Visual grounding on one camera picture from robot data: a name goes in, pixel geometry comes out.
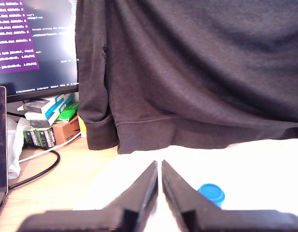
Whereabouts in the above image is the white table cloth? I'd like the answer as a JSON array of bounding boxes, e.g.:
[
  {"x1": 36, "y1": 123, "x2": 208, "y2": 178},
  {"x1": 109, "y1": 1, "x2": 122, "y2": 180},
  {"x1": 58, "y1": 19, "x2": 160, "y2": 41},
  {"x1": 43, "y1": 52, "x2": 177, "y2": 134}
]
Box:
[{"x1": 73, "y1": 139, "x2": 298, "y2": 232}]

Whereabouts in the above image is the yellow container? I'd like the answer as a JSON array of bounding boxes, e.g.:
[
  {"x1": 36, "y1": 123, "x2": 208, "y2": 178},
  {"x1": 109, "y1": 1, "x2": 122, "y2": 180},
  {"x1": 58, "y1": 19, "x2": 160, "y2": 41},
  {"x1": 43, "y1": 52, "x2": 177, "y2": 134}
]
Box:
[{"x1": 77, "y1": 116, "x2": 88, "y2": 138}]

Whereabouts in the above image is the brown cardboard box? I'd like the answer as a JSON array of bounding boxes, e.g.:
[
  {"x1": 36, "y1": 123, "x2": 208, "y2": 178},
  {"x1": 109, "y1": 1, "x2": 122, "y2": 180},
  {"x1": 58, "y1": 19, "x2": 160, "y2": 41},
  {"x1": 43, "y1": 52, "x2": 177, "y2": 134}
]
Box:
[{"x1": 52, "y1": 115, "x2": 81, "y2": 146}]

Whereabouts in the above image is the green packet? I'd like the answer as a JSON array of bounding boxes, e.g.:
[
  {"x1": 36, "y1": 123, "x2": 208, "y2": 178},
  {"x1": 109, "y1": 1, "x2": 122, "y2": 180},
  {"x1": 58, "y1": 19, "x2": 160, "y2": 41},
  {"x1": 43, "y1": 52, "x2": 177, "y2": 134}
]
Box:
[{"x1": 54, "y1": 101, "x2": 80, "y2": 123}]

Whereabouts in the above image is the green and black box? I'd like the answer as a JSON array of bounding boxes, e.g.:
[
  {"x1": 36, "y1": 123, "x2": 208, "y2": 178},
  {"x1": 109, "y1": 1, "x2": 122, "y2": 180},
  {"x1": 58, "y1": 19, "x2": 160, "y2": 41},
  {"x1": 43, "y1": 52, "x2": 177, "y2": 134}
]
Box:
[{"x1": 23, "y1": 127, "x2": 57, "y2": 148}]

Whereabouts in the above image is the dark brown draped sweater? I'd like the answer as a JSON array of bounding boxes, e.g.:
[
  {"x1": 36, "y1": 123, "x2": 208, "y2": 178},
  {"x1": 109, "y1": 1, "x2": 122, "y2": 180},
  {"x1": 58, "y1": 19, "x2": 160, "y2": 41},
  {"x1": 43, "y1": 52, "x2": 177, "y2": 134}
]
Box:
[{"x1": 75, "y1": 0, "x2": 298, "y2": 155}]

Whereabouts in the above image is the white and blue box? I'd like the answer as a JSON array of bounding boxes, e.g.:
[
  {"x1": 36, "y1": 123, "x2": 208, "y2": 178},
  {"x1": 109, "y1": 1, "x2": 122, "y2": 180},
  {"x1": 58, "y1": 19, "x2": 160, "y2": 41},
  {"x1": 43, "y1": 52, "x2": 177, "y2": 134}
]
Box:
[{"x1": 24, "y1": 93, "x2": 76, "y2": 121}]

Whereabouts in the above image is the white plastic bag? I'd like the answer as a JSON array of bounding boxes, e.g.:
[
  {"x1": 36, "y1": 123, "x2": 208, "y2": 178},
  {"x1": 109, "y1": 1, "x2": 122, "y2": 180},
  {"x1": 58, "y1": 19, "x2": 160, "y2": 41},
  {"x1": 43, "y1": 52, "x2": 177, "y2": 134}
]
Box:
[{"x1": 6, "y1": 116, "x2": 31, "y2": 180}]

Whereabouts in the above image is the grey and black small box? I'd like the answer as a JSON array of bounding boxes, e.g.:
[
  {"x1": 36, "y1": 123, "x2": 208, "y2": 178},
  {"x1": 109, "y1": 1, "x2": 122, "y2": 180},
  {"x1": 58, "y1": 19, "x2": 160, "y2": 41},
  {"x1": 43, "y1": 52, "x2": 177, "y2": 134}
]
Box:
[{"x1": 22, "y1": 99, "x2": 57, "y2": 114}]

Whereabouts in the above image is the black computer monitor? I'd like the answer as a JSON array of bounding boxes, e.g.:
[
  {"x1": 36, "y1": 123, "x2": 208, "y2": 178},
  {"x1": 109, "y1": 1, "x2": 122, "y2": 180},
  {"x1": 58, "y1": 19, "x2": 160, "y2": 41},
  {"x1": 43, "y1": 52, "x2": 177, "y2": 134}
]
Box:
[{"x1": 0, "y1": 0, "x2": 80, "y2": 103}]

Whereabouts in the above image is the thick black cable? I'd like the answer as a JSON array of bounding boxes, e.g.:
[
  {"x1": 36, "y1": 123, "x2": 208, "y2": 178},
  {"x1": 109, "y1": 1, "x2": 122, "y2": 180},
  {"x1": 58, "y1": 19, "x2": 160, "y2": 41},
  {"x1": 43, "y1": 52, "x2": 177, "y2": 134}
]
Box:
[{"x1": 8, "y1": 149, "x2": 61, "y2": 189}]

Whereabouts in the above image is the thin white cable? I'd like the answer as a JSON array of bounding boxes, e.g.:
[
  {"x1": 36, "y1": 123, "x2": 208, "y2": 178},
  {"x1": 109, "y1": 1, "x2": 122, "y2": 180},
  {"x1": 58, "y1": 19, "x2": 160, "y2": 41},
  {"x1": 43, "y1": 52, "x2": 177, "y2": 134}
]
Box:
[{"x1": 18, "y1": 131, "x2": 82, "y2": 163}]

